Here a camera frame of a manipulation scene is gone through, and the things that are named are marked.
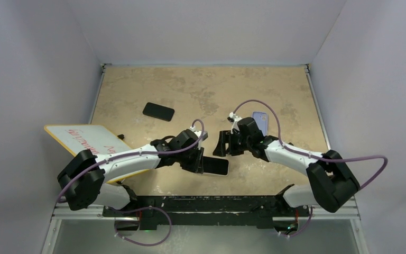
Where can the black phone on table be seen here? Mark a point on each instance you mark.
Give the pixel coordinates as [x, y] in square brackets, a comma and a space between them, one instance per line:
[158, 111]

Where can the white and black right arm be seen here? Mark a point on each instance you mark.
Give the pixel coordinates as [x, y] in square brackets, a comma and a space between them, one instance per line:
[331, 182]

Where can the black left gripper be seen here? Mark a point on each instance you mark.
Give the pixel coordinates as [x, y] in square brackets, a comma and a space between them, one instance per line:
[196, 166]

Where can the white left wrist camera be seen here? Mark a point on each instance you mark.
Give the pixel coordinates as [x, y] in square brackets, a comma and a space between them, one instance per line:
[200, 135]

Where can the white board with yellow edge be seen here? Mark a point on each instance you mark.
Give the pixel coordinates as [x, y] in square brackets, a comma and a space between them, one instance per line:
[98, 139]

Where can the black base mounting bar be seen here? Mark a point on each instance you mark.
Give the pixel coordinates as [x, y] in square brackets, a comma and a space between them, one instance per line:
[262, 212]

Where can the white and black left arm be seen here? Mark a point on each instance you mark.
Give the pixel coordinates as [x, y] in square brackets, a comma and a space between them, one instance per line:
[89, 179]

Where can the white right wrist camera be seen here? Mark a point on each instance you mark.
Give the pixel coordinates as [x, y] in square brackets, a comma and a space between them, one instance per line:
[234, 120]

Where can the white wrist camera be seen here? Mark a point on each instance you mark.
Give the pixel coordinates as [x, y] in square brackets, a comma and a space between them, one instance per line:
[200, 135]
[234, 120]

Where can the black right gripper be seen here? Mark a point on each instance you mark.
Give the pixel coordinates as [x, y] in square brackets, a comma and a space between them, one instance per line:
[225, 137]

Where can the lavender phone case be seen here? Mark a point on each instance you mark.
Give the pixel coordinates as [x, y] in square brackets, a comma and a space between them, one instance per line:
[261, 119]

